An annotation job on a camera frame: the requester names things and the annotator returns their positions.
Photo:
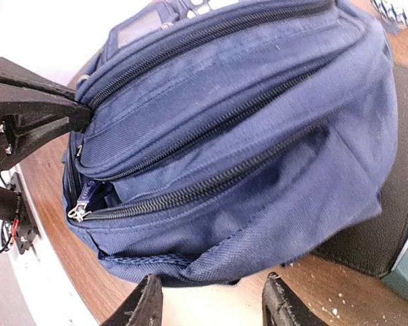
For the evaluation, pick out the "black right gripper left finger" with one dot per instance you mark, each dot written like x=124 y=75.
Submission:
x=143 y=307

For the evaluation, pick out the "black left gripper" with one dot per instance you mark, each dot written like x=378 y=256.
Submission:
x=34 y=111

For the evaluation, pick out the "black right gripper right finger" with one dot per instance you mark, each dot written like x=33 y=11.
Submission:
x=282 y=307

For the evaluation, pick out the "navy blue student backpack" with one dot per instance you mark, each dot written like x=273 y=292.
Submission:
x=226 y=142

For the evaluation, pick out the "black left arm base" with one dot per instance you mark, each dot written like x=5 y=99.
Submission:
x=19 y=225

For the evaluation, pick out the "black flat pencil case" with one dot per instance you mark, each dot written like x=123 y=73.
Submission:
x=372 y=247

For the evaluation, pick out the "aluminium front rail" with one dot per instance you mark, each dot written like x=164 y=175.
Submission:
x=46 y=287

